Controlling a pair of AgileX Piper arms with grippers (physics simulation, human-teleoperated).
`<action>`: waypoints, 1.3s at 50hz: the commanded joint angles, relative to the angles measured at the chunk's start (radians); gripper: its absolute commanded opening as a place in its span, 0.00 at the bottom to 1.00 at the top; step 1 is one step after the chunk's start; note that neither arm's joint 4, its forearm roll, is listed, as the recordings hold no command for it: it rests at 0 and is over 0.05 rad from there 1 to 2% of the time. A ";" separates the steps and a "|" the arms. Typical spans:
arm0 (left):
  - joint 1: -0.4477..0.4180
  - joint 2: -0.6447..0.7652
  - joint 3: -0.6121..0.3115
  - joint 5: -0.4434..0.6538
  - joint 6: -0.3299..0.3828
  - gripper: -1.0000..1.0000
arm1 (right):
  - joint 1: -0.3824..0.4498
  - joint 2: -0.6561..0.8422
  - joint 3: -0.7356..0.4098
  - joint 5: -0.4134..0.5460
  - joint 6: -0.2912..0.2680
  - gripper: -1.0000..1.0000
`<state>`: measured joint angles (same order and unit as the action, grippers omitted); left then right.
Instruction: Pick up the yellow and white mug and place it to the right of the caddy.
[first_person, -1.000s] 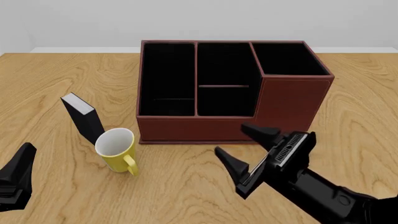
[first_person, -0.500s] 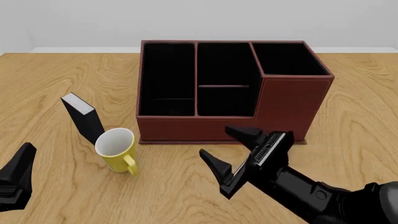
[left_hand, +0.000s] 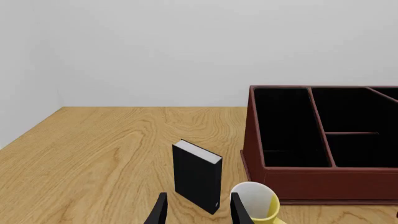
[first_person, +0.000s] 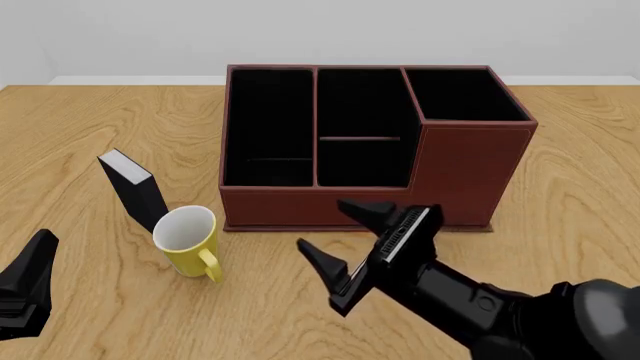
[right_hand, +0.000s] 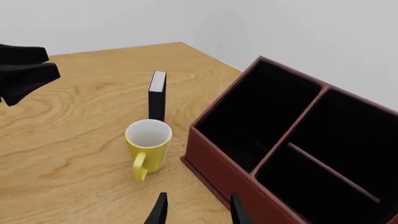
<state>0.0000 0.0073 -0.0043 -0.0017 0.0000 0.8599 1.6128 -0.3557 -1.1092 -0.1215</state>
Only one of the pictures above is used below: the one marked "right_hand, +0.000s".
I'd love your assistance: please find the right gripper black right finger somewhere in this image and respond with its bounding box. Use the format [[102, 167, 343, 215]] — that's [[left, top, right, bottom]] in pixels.
[[229, 192, 254, 224]]

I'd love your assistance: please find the red-brown desk caddy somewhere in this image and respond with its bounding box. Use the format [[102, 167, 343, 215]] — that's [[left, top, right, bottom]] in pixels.
[[180, 55, 398, 224]]

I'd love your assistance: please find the black book with white pages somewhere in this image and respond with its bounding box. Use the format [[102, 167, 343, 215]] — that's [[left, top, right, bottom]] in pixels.
[[147, 70, 168, 123]]

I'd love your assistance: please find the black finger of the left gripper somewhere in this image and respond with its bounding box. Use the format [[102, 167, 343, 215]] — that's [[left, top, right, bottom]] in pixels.
[[0, 62, 62, 107], [0, 43, 50, 67]]

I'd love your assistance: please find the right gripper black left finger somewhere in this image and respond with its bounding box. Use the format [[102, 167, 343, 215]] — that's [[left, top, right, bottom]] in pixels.
[[142, 192, 169, 224]]

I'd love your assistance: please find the yellow and white mug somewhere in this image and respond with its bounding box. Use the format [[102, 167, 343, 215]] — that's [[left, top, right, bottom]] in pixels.
[[124, 118, 173, 184]]

